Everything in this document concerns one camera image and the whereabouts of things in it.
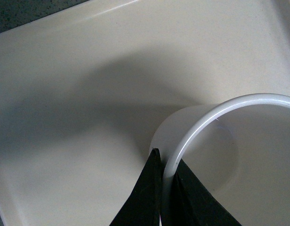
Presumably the white smiley face mug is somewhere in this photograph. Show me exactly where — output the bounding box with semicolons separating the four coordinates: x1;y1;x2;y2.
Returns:
150;94;290;226

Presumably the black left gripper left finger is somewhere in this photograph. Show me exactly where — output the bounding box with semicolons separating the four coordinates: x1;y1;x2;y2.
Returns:
110;148;163;226

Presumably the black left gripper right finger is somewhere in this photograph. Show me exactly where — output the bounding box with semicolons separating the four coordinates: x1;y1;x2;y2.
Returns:
174;160;240;226

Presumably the cream rectangular plate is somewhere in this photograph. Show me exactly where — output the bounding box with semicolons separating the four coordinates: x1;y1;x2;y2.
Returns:
0;0;290;226

